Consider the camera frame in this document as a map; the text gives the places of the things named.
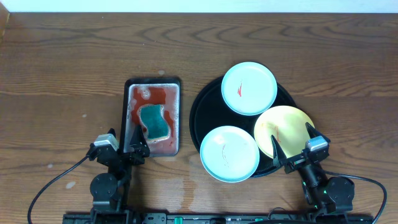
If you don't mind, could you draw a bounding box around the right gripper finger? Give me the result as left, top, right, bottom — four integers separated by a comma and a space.
305, 122, 330, 142
271, 135, 287, 167

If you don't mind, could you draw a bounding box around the green scrubbing sponge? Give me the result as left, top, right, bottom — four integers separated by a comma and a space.
140, 105, 169, 141

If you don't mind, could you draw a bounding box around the yellow plate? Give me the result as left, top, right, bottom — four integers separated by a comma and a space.
254, 106, 313, 158

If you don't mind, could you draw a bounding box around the light blue plate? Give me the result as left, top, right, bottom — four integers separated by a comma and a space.
200, 126, 260, 183
221, 62, 277, 116

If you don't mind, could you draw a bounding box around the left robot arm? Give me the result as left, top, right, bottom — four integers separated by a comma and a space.
86, 126, 150, 223

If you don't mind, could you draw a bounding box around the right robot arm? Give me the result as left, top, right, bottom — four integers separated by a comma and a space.
271, 123, 354, 214

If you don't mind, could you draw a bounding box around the black rectangular soapy tray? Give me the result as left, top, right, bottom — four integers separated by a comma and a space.
120, 78, 180, 157

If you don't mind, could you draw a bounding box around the black round tray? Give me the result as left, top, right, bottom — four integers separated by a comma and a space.
189, 77, 298, 178

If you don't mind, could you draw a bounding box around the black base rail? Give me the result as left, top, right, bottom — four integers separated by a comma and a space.
62, 213, 373, 224

